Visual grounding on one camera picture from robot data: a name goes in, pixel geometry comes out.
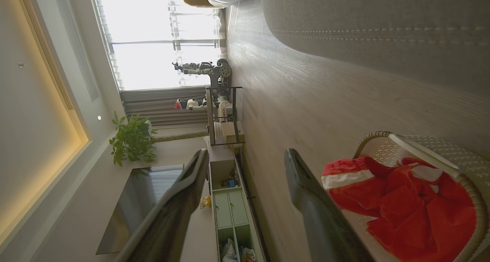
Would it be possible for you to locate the wide ceiling air vent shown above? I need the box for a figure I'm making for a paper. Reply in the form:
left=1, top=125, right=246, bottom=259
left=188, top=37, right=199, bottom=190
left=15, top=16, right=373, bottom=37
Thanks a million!
left=55, top=0, right=100, bottom=102

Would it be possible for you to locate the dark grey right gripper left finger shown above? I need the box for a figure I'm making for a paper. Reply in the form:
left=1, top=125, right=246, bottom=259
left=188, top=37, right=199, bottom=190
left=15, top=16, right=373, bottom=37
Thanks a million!
left=115, top=149, right=209, bottom=262

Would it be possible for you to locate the green leafy house plant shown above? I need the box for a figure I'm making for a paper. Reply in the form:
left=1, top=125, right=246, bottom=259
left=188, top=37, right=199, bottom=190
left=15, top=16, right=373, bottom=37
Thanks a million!
left=109, top=111, right=158, bottom=167

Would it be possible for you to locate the red garment with white band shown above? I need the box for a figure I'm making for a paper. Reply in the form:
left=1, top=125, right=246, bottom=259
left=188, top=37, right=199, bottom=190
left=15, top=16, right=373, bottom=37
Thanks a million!
left=322, top=157, right=387, bottom=217

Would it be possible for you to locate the narrow linear ceiling vent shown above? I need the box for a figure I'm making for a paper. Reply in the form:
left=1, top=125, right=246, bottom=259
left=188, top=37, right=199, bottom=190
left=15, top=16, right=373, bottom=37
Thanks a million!
left=21, top=0, right=74, bottom=110

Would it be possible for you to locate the dark metal frame rack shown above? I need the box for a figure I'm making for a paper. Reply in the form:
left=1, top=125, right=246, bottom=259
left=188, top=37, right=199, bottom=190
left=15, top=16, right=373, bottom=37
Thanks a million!
left=206, top=87, right=246, bottom=146

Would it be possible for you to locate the red white-striped sports garment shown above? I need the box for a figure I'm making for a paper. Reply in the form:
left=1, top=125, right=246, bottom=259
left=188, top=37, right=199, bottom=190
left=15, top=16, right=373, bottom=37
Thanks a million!
left=366, top=157, right=477, bottom=261

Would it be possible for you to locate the white sheer window curtain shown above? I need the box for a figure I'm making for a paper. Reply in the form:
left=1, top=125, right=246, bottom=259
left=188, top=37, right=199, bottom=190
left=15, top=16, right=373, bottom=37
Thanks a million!
left=91, top=0, right=227, bottom=91

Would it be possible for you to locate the white woven-rim laundry basket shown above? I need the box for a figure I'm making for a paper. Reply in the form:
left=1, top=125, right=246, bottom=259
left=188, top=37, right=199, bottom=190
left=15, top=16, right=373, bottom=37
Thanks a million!
left=343, top=131, right=490, bottom=262

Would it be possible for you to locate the tall speckled plant pot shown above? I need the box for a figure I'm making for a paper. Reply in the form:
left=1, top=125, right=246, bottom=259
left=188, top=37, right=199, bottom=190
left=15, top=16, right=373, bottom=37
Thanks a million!
left=151, top=130, right=210, bottom=144

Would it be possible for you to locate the grey fabric sofa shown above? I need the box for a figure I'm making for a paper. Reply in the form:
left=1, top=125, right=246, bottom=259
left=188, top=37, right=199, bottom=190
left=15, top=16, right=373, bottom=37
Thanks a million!
left=260, top=0, right=490, bottom=98

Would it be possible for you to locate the black flat-screen television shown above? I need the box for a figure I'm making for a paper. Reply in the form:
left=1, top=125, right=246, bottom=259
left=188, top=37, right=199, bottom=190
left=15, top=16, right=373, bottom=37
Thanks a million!
left=96, top=164, right=185, bottom=255

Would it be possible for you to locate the brown cardboard box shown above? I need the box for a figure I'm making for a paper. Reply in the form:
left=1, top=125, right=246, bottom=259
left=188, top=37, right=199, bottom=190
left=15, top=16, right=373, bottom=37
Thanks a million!
left=221, top=121, right=245, bottom=144

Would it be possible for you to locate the pale green TV cabinet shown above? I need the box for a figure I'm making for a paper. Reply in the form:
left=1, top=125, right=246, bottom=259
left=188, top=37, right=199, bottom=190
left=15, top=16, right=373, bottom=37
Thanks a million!
left=203, top=136, right=269, bottom=262

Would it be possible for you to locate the white plastic bag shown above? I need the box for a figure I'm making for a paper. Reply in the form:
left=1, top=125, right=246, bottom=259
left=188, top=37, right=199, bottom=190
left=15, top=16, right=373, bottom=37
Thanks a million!
left=222, top=238, right=240, bottom=262

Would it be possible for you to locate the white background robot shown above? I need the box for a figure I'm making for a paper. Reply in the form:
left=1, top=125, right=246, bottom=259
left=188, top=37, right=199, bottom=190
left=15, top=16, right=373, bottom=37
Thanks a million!
left=174, top=95, right=234, bottom=121

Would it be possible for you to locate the grey background robot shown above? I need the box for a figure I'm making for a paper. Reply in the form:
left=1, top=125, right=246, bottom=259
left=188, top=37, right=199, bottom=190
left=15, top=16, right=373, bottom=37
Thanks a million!
left=172, top=59, right=233, bottom=87

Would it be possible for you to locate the grey pleated curtain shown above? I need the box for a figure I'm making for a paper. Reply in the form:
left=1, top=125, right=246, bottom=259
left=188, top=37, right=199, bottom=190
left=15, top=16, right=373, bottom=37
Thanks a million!
left=120, top=85, right=211, bottom=127

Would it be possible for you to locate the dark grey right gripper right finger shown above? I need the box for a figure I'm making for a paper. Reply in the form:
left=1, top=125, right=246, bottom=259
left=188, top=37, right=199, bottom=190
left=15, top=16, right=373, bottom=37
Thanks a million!
left=285, top=148, right=374, bottom=262

